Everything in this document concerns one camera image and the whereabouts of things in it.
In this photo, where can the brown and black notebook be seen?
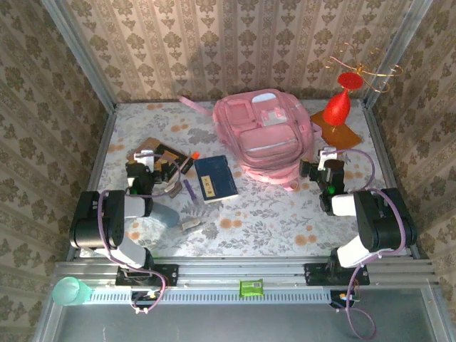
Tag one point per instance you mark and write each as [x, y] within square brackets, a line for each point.
[149, 144]

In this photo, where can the black marker orange cap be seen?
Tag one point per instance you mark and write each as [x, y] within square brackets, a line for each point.
[187, 165]

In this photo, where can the purple pen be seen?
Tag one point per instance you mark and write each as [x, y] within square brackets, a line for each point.
[190, 191]

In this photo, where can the pink student backpack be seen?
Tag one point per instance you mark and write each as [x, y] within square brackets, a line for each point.
[267, 142]

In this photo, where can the dark blue book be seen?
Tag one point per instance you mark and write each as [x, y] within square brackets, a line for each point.
[213, 178]

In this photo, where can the small beige white stationery item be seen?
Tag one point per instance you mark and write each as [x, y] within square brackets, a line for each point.
[190, 224]

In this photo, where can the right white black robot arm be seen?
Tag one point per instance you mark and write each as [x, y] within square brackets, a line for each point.
[384, 221]

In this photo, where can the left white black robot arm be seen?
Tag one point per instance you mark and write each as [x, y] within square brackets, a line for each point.
[89, 221]

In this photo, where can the small tan cylindrical item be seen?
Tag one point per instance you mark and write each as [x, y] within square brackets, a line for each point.
[174, 190]

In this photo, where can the red goblet shaped ornament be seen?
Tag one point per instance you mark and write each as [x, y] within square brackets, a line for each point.
[336, 108]

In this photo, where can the floral table cover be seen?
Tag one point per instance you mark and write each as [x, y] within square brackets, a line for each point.
[249, 242]

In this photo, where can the green wrapped packet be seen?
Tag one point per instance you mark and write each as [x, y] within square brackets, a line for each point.
[251, 288]

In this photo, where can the teal plastic cup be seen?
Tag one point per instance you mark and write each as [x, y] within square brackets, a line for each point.
[67, 290]

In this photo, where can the grey metal panel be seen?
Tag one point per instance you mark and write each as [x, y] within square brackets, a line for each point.
[228, 324]

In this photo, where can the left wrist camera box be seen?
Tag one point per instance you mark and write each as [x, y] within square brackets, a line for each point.
[144, 156]

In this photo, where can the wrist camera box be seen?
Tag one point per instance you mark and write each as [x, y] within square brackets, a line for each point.
[326, 156]
[144, 156]

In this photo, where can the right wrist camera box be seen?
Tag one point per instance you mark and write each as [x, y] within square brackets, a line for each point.
[326, 156]

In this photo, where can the orange wooden base plate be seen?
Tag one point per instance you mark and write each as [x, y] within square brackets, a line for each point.
[342, 139]

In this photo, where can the aluminium side rail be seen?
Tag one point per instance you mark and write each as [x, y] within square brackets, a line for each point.
[374, 124]
[99, 149]

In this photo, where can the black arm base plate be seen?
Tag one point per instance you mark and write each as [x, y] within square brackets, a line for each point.
[315, 274]
[171, 274]

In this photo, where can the aluminium mounting rail beam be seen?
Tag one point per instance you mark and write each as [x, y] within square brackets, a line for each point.
[231, 270]

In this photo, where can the aluminium frame post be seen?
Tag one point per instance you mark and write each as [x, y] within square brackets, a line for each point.
[396, 53]
[82, 53]

